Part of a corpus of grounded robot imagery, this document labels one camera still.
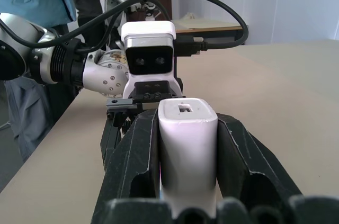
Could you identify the light wooden side table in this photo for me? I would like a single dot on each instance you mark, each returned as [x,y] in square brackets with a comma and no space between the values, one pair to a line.
[212,26]

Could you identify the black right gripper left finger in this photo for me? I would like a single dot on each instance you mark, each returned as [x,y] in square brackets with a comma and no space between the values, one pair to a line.
[132,152]

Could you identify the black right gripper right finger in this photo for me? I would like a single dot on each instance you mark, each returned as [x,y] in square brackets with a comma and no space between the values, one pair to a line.
[246,155]

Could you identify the white charger block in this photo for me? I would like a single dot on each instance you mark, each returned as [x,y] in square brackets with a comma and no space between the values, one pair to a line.
[186,150]

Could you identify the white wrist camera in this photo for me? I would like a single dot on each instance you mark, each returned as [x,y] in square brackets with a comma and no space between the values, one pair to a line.
[148,33]

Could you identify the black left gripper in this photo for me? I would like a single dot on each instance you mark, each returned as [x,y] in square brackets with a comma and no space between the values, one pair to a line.
[151,90]

